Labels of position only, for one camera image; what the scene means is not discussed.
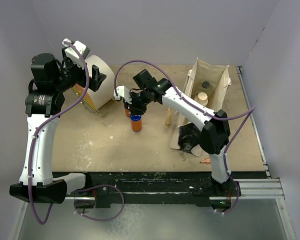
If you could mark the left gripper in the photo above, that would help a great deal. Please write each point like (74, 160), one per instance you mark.
(80, 70)

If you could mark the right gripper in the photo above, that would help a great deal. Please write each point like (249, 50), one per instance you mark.
(134, 109)

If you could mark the bright blue orange pump bottle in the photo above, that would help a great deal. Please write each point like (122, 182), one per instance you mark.
(136, 122)

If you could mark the white bottle wooden cap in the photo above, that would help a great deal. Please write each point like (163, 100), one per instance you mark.
(202, 98)

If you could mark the clear square bottle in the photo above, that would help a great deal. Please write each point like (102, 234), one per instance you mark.
(206, 85)

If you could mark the canvas tote bag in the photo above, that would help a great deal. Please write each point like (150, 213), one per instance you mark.
(219, 78)

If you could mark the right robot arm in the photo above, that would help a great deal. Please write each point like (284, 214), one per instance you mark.
(190, 115)

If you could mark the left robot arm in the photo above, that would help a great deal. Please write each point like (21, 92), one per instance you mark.
(43, 105)

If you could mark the dark blue orange pump bottle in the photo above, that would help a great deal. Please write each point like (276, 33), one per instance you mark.
(127, 110)

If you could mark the white cylindrical box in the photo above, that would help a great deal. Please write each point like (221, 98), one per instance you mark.
(94, 100)

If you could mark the wooden cone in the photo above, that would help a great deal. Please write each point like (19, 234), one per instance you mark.
(168, 118)

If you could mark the orange highlighter pen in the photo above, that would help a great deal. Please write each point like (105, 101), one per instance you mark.
(206, 161)

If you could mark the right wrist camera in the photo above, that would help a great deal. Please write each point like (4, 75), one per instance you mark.
(122, 93)

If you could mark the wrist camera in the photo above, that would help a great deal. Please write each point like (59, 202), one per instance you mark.
(71, 49)
(122, 93)

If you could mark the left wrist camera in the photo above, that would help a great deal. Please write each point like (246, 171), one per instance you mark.
(71, 49)

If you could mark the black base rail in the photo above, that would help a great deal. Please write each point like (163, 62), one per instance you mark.
(162, 188)

